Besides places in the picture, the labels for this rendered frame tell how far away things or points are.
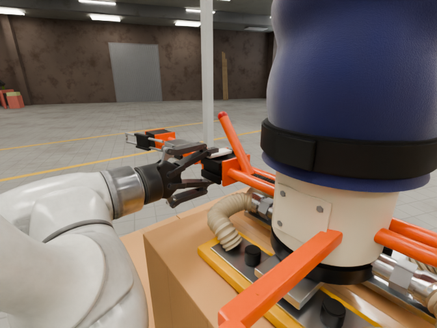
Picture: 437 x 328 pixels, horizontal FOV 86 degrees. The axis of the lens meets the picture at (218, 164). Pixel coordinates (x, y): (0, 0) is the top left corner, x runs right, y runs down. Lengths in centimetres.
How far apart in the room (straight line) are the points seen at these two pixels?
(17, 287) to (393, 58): 37
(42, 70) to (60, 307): 1524
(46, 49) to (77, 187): 1503
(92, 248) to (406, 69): 36
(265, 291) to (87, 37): 1499
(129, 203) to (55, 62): 1493
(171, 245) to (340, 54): 44
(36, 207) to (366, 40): 43
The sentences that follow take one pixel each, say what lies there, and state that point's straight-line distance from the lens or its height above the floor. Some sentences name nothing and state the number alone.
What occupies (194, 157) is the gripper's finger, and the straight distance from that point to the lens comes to 51.
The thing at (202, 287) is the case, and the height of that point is 94.
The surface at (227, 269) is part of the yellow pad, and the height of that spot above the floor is 97.
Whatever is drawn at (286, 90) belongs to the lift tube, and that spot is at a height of 126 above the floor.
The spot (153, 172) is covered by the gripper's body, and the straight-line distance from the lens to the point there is 46.
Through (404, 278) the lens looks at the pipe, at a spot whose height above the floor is 103.
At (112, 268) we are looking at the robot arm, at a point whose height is 108.
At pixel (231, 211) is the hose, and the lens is 49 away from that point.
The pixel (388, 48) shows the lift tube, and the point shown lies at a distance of 28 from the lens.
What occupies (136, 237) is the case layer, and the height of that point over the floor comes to 54.
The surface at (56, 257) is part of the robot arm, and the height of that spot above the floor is 112.
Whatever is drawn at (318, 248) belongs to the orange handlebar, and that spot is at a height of 109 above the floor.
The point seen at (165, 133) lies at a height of 110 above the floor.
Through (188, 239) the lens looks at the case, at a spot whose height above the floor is 94.
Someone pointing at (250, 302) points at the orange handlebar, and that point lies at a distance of 24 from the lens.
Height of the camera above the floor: 128
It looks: 20 degrees down
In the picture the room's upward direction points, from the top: straight up
